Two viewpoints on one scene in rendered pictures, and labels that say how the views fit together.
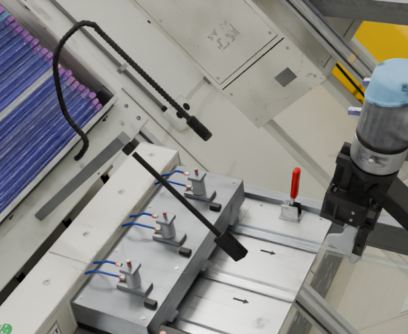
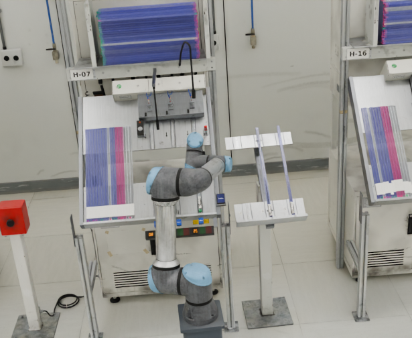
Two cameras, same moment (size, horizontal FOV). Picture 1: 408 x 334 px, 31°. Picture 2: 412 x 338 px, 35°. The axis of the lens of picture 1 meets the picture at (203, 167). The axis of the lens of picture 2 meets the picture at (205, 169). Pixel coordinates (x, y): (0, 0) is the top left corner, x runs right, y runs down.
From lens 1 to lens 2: 2.61 m
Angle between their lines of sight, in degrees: 42
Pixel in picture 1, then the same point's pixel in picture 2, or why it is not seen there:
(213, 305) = (161, 129)
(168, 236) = (169, 105)
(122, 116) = (206, 63)
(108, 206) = (171, 82)
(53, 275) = (141, 85)
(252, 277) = (175, 133)
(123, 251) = (160, 96)
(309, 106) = not seen: outside the picture
